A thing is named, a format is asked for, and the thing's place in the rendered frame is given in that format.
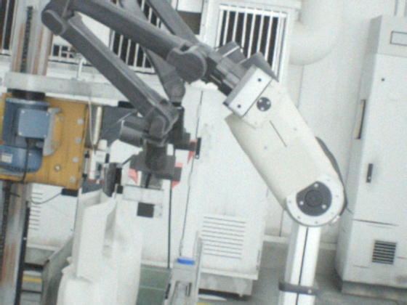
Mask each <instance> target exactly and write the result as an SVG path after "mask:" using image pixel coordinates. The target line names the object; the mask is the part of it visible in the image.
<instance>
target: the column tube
mask: <svg viewBox="0 0 407 305"><path fill-rule="evenodd" d="M25 1H26V0H18V5H17V14H16V16H15V28H14V34H13V41H12V52H11V59H10V65H9V72H16V73H19V72H20V64H21V57H22V51H23V39H24V33H25V27H26V22H27V15H28V11H26V10H25ZM49 1H50V0H39V11H38V12H33V19H32V26H31V34H30V36H29V44H28V54H27V62H26V68H25V73H27V74H34V75H40V76H47V69H48V63H49V51H50V44H51V38H52V32H51V31H50V30H49V29H48V28H47V27H46V26H45V25H44V24H43V23H42V22H41V11H42V10H43V9H44V8H45V6H46V5H47V3H48V2H49ZM6 184H7V179H1V178H0V233H1V221H2V216H3V209H4V200H5V199H4V197H5V192H4V191H2V187H4V186H6ZM32 188H33V184H32V182H21V183H15V184H12V189H11V192H12V193H14V194H17V195H19V196H20V198H19V197H16V196H14V195H10V199H9V212H8V218H7V230H6V236H5V249H4V258H3V266H2V273H1V282H0V305H15V299H16V292H17V284H18V282H17V281H18V277H19V270H20V259H21V252H22V245H23V239H22V238H23V236H24V235H23V234H24V227H25V212H26V204H25V201H26V200H27V201H31V199H30V197H31V194H32Z"/></svg>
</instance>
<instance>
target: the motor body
mask: <svg viewBox="0 0 407 305"><path fill-rule="evenodd" d="M6 101H7V102H5V107H4V120H3V126H2V132H1V139H3V140H4V143H1V144H0V166H1V167H2V168H3V169H5V170H8V171H16V172H23V173H24V170H25V160H26V154H27V143H26V140H25V139H26V138H27V137H20V136H18V135H17V133H16V132H15V122H16V116H17V109H18V108H25V109H32V110H44V111H47V106H49V102H47V101H43V100H38V99H25V98H21V97H7V98H6ZM32 139H33V141H32V142H31V145H30V150H29V156H28V166H27V171H26V173H33V172H37V171H38V170H39V169H40V168H41V162H42V157H43V149H42V148H38V147H37V146H34V144H35V140H38V141H39V140H42V138H34V137H33V138H32Z"/></svg>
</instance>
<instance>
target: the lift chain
mask: <svg viewBox="0 0 407 305"><path fill-rule="evenodd" d="M30 11H31V12H30ZM29 15H31V16H29ZM29 19H31V20H29ZM32 19H33V7H32V8H30V7H29V8H28V15H27V22H26V27H25V33H24V39H23V51H22V57H21V64H20V73H25V68H26V62H27V54H28V44H29V36H30V34H31V26H32ZM28 23H30V25H28ZM28 28H29V29H28ZM26 32H28V33H26ZM26 36H27V38H26ZM25 40H26V41H27V42H26V41H25ZM25 45H27V46H25ZM24 49H26V51H24ZM24 54H25V55H24ZM23 58H25V60H24V59H23ZM23 62H24V63H25V64H23ZM22 66H23V67H24V68H22ZM22 70H23V72H22ZM11 189H12V185H10V187H7V188H6V190H8V191H9V192H11ZM7 195H9V196H7ZM4 199H5V200H4V209H3V216H2V221H1V233H0V253H2V255H0V258H1V259H0V261H1V263H0V266H1V267H0V282H1V273H2V266H3V258H4V249H5V236H6V230H7V218H8V212H9V199H10V193H6V192H5V197H4ZM7 199H8V200H7ZM5 203H8V205H6V204H5ZM5 207H7V208H5ZM5 211H6V212H7V213H5ZM4 216H6V217H4ZM4 220H6V221H4ZM3 224H5V225H3ZM2 228H5V229H2ZM2 232H3V233H4V234H3V233H2ZM1 236H4V237H1ZM2 240H3V242H2ZM1 245H3V246H4V247H2V246H1ZM1 249H3V250H2V251H1Z"/></svg>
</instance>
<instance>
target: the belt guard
mask: <svg viewBox="0 0 407 305"><path fill-rule="evenodd" d="M4 87H7V88H12V89H22V90H27V91H33V92H46V93H54V94H67V95H73V96H81V97H94V98H101V99H114V100H121V101H125V102H129V100H128V99H127V98H126V97H125V96H124V95H123V94H122V93H121V92H120V91H119V90H118V89H117V88H115V87H114V86H113V85H112V84H104V83H98V82H92V81H79V80H73V79H66V78H57V77H51V76H40V75H34V74H27V73H16V72H9V71H6V72H5V74H4Z"/></svg>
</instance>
